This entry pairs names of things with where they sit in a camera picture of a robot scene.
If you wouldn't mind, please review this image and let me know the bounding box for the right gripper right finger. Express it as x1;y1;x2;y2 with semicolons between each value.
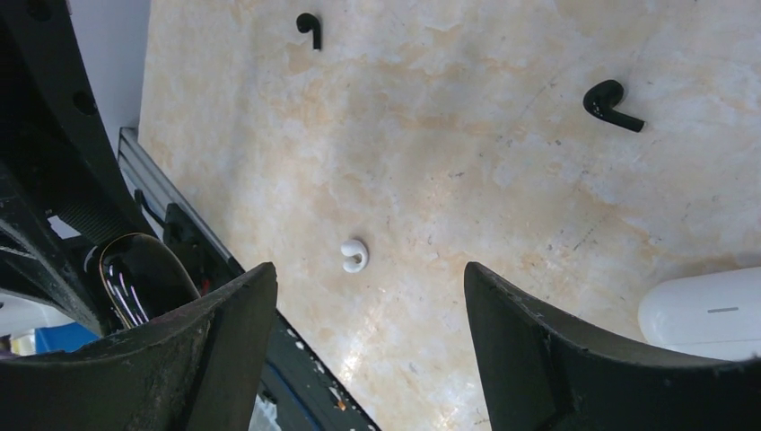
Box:
464;261;760;430

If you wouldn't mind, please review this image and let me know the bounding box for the white earbud centre table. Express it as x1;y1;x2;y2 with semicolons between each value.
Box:
340;239;369;274

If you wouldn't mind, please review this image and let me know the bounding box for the blue toy block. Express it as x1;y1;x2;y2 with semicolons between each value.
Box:
34;322;100;355

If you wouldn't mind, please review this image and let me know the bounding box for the white charging case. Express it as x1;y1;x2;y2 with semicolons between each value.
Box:
638;268;760;361

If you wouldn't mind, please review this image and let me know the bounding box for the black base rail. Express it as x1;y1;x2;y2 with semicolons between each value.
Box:
118;128;378;430

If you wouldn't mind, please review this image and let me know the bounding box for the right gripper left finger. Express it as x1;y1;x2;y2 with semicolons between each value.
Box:
1;262;277;430

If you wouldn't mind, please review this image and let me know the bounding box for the black charging case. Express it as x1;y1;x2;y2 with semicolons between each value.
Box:
95;233;200;329

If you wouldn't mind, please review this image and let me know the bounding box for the black earbud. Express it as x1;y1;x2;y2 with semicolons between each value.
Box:
296;13;322;50
582;79;645;133

